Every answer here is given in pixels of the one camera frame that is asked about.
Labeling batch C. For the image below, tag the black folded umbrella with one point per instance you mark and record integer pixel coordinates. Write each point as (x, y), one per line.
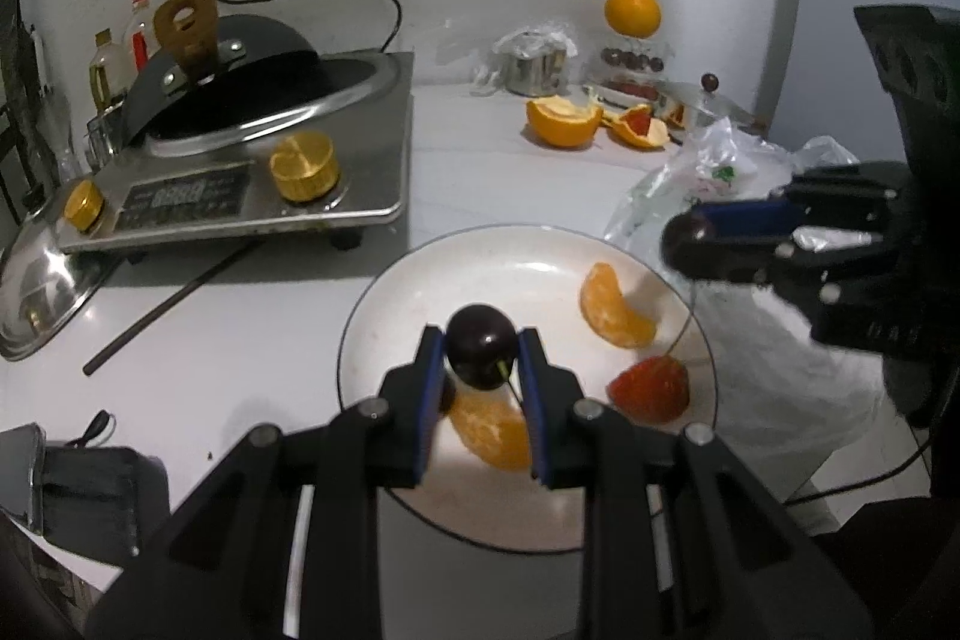
(34, 48)

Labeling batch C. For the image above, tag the empty orange peel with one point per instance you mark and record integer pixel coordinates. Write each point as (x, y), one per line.
(562, 126)

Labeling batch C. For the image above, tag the cooking oil bottle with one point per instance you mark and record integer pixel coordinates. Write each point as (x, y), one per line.
(109, 74)

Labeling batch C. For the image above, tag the small steel lid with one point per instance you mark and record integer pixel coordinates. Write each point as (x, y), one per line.
(705, 108)

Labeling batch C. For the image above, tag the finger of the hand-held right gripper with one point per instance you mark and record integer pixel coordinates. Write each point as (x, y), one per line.
(742, 218)
(720, 263)

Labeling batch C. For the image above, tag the black smartphone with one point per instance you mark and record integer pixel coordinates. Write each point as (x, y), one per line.
(19, 475)

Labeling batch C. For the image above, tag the black pouch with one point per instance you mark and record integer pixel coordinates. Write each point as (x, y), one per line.
(97, 497)

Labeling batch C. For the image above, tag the steel pot lid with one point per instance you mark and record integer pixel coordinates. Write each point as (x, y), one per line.
(45, 287)

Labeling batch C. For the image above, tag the orange peel with red piece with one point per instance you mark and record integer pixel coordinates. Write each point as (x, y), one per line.
(637, 126)

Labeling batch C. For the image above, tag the steel induction cooker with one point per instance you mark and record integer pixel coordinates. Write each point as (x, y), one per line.
(210, 190)

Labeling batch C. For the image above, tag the glass fruit container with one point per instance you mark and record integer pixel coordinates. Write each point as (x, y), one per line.
(630, 61)

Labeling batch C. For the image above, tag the red strawberry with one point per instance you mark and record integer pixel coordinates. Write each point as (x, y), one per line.
(652, 389)

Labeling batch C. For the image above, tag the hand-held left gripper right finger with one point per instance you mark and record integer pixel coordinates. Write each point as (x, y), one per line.
(536, 415)

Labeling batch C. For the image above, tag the dark chopstick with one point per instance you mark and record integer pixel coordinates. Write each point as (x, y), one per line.
(165, 310)

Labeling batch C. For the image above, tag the clear printed plastic bag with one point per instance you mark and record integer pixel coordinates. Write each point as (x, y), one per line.
(731, 156)

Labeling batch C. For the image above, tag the small steel pot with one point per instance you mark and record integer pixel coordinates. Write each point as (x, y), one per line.
(532, 74)

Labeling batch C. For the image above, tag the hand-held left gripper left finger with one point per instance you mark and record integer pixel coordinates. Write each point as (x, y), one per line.
(420, 415)

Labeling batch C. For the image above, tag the whole orange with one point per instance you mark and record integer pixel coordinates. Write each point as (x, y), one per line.
(634, 14)

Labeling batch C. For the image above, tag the peeled orange segment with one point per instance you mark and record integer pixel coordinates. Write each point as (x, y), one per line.
(491, 434)
(611, 310)

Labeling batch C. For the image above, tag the white round plate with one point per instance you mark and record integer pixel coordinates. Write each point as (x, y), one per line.
(487, 265)

